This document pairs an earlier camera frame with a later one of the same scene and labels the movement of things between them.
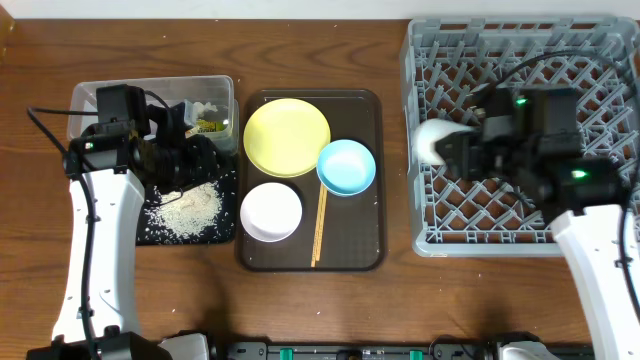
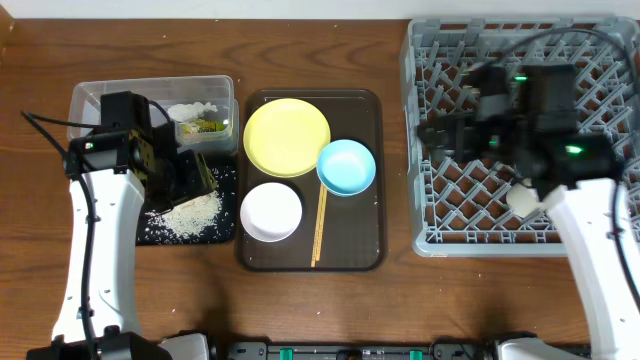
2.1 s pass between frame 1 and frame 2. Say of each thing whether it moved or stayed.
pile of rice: stayed
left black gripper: moved
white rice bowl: stayed
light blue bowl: stayed
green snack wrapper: stayed
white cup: moved
